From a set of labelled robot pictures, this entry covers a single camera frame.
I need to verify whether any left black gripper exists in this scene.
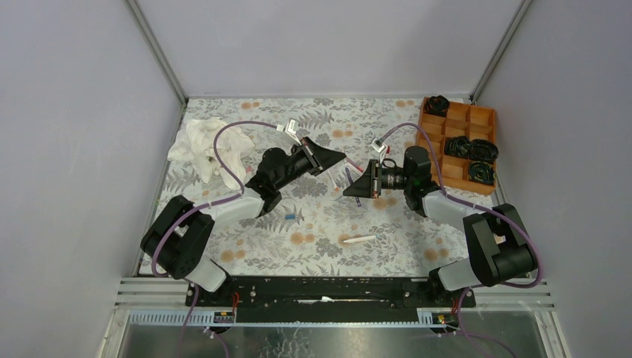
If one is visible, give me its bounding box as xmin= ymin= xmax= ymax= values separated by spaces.
xmin=274 ymin=136 xmax=345 ymax=192

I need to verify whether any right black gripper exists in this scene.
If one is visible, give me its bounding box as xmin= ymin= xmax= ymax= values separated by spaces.
xmin=343 ymin=160 xmax=414 ymax=199

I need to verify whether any purple pen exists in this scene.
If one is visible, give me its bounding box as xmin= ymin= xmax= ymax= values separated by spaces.
xmin=344 ymin=165 xmax=361 ymax=207

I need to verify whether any white pen blue tip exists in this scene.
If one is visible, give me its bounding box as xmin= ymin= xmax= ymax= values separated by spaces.
xmin=342 ymin=235 xmax=376 ymax=244

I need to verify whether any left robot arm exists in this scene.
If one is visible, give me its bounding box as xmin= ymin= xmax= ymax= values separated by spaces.
xmin=140 ymin=137 xmax=346 ymax=307

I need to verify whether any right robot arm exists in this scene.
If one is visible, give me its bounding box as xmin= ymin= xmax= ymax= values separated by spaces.
xmin=343 ymin=145 xmax=538 ymax=307

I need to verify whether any pink red pen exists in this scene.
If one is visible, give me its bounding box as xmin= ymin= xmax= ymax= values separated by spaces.
xmin=346 ymin=157 xmax=364 ymax=173

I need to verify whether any white pen orange tip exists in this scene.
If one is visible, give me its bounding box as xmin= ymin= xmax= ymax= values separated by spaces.
xmin=327 ymin=170 xmax=340 ymax=192

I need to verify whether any floral table mat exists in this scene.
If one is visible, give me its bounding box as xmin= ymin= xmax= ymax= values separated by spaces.
xmin=184 ymin=98 xmax=467 ymax=277

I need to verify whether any orange compartment tray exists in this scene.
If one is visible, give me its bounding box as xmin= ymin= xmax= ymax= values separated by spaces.
xmin=417 ymin=95 xmax=499 ymax=195

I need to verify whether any white crumpled cloth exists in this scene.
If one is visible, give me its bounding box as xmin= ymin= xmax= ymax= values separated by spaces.
xmin=167 ymin=117 xmax=255 ymax=190

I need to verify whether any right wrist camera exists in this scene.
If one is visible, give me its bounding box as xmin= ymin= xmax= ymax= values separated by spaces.
xmin=370 ymin=139 xmax=387 ymax=163

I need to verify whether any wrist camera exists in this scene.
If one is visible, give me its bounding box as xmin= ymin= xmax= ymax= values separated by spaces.
xmin=370 ymin=139 xmax=387 ymax=163
xmin=276 ymin=119 xmax=301 ymax=145

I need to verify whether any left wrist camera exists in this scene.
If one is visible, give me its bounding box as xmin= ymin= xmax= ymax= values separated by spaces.
xmin=276 ymin=119 xmax=301 ymax=145

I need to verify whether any black cable coil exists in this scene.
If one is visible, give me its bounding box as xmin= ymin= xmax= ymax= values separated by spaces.
xmin=469 ymin=139 xmax=499 ymax=164
xmin=467 ymin=162 xmax=496 ymax=186
xmin=424 ymin=95 xmax=451 ymax=118
xmin=444 ymin=136 xmax=472 ymax=159

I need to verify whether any black cable coil top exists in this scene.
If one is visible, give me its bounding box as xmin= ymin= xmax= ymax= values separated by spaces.
xmin=424 ymin=95 xmax=451 ymax=118

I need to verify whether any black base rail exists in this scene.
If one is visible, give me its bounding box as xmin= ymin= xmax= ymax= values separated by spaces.
xmin=186 ymin=275 xmax=476 ymax=324

